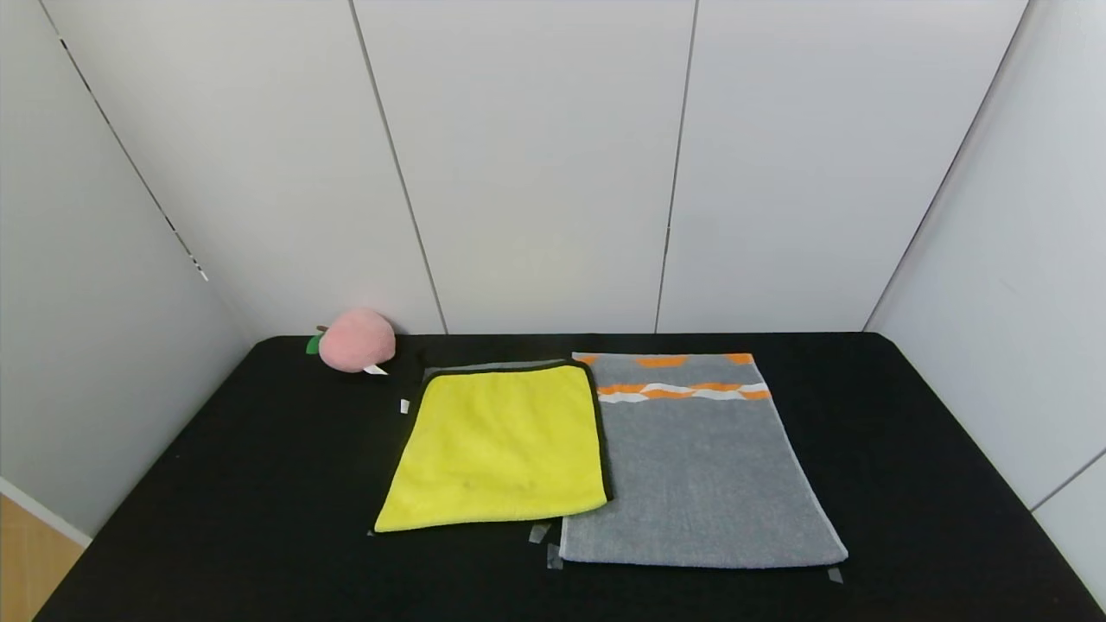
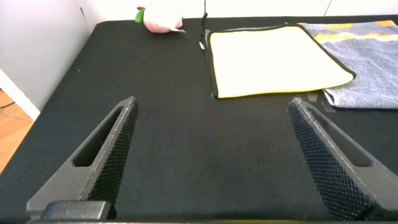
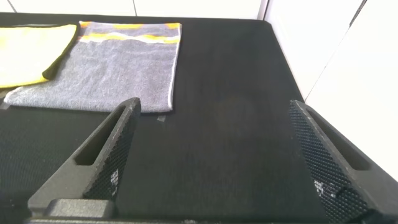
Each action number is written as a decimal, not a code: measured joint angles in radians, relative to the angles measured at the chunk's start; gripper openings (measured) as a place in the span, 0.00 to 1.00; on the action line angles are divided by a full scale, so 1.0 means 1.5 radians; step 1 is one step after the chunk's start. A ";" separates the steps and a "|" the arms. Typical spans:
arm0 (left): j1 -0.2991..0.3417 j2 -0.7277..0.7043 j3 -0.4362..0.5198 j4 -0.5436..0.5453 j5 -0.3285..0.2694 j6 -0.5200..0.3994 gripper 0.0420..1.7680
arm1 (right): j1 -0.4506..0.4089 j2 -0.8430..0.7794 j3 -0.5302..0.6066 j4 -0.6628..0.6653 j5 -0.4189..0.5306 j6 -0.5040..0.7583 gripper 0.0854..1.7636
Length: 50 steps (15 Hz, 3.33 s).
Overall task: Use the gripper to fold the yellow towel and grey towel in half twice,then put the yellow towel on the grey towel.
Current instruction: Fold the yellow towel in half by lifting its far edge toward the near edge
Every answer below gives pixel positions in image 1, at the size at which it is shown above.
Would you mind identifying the yellow microfibre towel black edging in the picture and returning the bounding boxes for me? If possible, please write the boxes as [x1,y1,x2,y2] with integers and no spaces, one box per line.
[373,360,614,534]

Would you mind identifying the grey towel orange white pattern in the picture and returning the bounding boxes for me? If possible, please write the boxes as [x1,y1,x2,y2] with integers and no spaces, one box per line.
[559,352,849,570]

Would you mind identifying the pink plush peach toy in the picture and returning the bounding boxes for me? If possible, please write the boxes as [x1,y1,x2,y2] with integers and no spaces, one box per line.
[306,308,397,376]

